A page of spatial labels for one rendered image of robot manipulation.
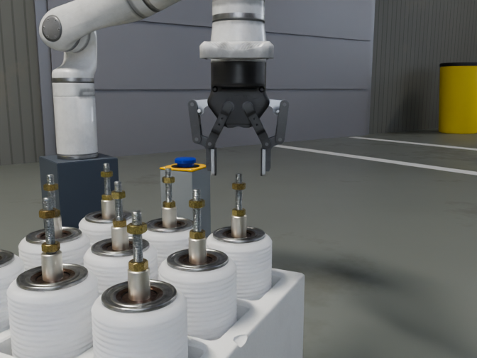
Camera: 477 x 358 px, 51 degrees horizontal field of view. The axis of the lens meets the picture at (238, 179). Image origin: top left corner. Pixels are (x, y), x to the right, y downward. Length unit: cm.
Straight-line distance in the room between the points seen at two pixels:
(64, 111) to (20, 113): 214
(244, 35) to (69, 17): 57
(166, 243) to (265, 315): 19
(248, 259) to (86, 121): 62
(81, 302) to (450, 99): 513
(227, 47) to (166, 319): 32
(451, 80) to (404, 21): 77
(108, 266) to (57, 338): 11
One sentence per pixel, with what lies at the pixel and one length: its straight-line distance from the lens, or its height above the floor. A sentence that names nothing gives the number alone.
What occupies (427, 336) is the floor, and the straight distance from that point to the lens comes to 104.
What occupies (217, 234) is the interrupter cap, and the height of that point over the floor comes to 25.
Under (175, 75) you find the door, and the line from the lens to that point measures 365.
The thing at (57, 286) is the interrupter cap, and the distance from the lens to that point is 57.
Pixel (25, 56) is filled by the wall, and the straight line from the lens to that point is 333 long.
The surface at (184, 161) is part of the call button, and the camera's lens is 92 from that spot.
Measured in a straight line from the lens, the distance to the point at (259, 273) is 70.
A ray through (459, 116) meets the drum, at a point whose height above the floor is 17.
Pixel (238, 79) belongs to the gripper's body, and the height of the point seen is 47.
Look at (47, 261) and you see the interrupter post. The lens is 58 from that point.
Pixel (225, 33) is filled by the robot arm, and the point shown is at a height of 53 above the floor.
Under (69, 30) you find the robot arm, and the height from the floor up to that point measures 58.
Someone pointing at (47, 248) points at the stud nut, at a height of 29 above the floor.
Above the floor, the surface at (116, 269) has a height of 24.
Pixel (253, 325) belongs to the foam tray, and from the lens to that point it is 62.
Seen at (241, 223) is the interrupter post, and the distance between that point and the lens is 70.
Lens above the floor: 46
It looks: 10 degrees down
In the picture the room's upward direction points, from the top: straight up
